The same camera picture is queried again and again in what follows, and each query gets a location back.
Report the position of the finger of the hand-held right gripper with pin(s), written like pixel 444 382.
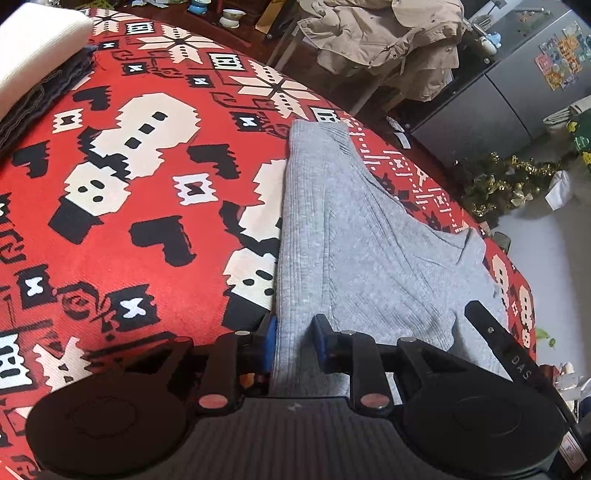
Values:
pixel 489 330

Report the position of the white paper sheet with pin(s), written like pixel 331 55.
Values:
pixel 558 190

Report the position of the folded dark cloth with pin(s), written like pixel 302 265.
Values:
pixel 41 106

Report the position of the red patterned blanket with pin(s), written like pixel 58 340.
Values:
pixel 138 207

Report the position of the grey t-shirt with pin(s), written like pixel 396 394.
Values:
pixel 351 254

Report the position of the beige jacket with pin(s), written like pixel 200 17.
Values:
pixel 383 37

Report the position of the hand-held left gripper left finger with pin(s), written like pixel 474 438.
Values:
pixel 271 345

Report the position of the white chair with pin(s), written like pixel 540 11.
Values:
pixel 369 92

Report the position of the group of fridge magnets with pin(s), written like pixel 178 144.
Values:
pixel 561 57

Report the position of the small Christmas tree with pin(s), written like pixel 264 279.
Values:
pixel 503 184

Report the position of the folded white cloth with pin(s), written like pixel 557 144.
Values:
pixel 37 50

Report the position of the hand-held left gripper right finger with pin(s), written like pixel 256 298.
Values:
pixel 323 342

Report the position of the scattered paper scraps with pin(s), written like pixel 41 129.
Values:
pixel 399 134

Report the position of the green Christmas wall hanging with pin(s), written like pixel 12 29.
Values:
pixel 581 143

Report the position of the silver refrigerator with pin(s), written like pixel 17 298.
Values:
pixel 503 106

